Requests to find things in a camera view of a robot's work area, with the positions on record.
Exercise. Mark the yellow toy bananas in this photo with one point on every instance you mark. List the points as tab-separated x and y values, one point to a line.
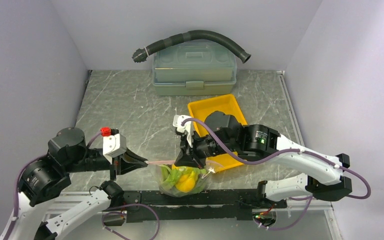
187	180

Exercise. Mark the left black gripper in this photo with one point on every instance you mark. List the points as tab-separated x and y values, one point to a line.
126	163

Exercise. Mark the clear zip top bag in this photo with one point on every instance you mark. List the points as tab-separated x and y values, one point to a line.
155	171

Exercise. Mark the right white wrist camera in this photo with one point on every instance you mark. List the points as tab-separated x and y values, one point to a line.
184	128

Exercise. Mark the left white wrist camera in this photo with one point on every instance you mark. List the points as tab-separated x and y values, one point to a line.
114	144

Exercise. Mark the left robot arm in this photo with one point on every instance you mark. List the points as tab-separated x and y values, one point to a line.
42	180

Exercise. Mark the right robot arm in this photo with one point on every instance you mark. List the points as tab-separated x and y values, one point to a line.
320	176

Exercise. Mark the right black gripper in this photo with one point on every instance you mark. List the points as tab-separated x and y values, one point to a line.
190	159

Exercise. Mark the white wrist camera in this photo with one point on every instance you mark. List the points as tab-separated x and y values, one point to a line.
184	128
114	144

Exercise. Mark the yellow plastic tray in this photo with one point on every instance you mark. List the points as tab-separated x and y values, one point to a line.
227	104

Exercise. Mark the grey plastic storage box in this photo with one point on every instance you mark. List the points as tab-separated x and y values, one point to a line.
194	68

